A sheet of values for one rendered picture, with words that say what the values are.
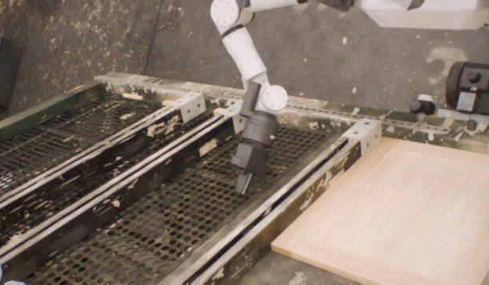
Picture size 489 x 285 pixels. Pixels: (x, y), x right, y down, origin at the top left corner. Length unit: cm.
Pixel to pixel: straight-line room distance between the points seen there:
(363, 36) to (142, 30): 175
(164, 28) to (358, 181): 260
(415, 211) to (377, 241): 14
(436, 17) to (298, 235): 56
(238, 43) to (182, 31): 224
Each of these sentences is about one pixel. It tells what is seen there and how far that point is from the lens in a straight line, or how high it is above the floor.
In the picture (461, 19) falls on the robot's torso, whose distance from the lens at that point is 121.
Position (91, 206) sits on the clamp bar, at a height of 147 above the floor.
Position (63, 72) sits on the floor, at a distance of 455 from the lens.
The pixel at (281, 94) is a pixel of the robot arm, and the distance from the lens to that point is 137.
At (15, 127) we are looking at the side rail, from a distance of 233.
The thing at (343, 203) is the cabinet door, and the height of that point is 116.
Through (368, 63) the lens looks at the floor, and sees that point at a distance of 275.
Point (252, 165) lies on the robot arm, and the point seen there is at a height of 126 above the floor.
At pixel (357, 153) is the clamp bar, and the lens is 149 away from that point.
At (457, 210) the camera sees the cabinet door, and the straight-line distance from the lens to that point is 130.
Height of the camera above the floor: 235
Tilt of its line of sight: 52 degrees down
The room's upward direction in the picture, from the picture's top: 70 degrees counter-clockwise
